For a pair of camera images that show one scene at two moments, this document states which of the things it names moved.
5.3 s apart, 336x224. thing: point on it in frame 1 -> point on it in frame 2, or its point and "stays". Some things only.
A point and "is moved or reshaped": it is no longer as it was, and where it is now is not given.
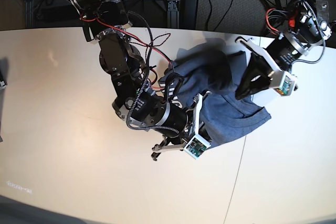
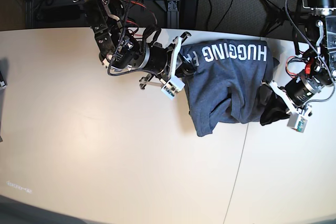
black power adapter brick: [188, 11] stays
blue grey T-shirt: [213, 70] is moved or reshaped
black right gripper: [172, 120] -> [159, 61]
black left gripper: [283, 51] -> [300, 89]
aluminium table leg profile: [172, 13] stays
